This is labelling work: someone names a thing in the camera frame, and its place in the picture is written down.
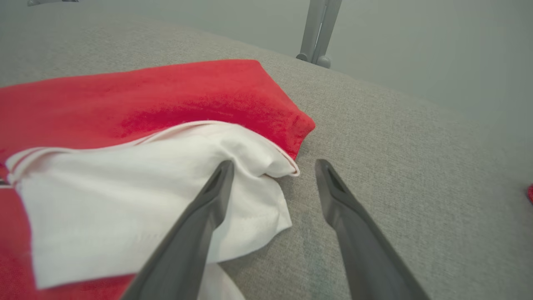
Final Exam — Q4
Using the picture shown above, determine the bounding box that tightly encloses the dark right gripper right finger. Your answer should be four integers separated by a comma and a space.
315, 158, 430, 300

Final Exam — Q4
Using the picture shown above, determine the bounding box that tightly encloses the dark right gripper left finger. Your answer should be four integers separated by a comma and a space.
120, 160, 235, 300

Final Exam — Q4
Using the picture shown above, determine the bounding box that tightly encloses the red basketball jersey white trim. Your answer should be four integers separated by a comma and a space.
0, 59, 316, 300

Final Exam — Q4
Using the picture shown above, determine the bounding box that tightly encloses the grey metal post with bracket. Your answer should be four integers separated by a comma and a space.
296, 0, 343, 70

